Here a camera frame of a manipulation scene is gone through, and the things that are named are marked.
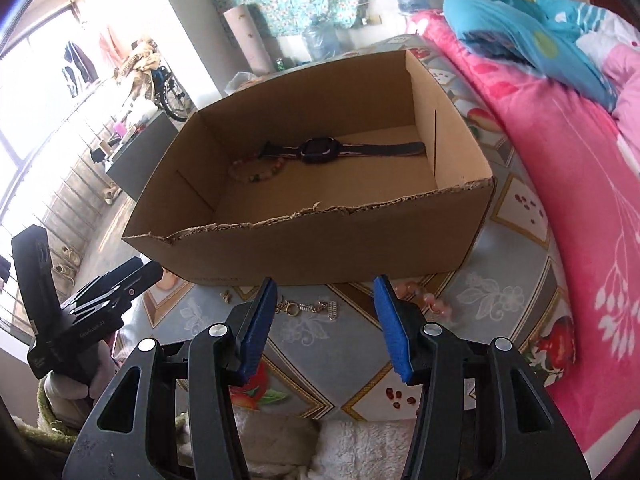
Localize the pink paper roll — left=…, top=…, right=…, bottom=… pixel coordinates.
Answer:
left=223, top=4, right=271, bottom=77

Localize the white fluffy blanket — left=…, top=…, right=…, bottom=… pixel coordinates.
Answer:
left=185, top=405, right=418, bottom=480

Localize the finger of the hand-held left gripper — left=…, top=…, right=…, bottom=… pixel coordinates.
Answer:
left=75, top=264, right=164, bottom=318
left=60, top=257, right=145, bottom=311

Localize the pile of clothes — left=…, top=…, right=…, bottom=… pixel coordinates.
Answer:
left=117, top=35, right=163, bottom=111

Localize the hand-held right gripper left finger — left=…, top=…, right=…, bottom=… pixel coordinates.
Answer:
left=62, top=276, right=278, bottom=480

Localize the thin metal chain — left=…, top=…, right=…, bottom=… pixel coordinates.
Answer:
left=276, top=299, right=323, bottom=318

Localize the metal railing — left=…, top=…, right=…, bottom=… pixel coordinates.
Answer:
left=0, top=80, right=141, bottom=341

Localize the brown cardboard box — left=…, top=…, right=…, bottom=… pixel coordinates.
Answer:
left=121, top=47, right=497, bottom=286

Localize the square-faced smart watch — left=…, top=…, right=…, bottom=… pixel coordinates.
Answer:
left=259, top=137, right=427, bottom=166

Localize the blue patterned quilt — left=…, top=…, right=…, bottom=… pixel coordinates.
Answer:
left=442, top=0, right=640, bottom=111

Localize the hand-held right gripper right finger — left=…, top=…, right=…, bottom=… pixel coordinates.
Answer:
left=372, top=275, right=586, bottom=480

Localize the dark hanging garment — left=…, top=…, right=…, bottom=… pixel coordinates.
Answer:
left=62, top=40, right=98, bottom=98

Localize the green fringed cushion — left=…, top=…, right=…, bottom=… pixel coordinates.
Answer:
left=15, top=390, right=91, bottom=461

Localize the clear water jug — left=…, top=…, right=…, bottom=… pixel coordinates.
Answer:
left=305, top=17, right=343, bottom=61

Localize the fruit print tablecloth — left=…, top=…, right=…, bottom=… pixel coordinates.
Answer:
left=112, top=35, right=581, bottom=418

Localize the multicolour glass bead bracelet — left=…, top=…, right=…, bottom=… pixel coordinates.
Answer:
left=229, top=154, right=291, bottom=185

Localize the pair of white shoes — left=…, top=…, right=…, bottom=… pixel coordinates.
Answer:
left=50, top=245, right=81, bottom=277

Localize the grey cabinet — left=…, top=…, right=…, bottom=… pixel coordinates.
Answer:
left=105, top=110, right=181, bottom=200

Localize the pink floral blanket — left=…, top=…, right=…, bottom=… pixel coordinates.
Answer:
left=407, top=10, right=640, bottom=476

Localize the wheelchair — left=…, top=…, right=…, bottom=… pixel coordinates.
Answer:
left=150, top=65, right=198, bottom=122

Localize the white plastic bag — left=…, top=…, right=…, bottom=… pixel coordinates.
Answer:
left=222, top=71, right=261, bottom=98

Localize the pink orange bead bracelet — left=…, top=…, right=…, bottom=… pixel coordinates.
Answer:
left=392, top=280, right=458, bottom=323

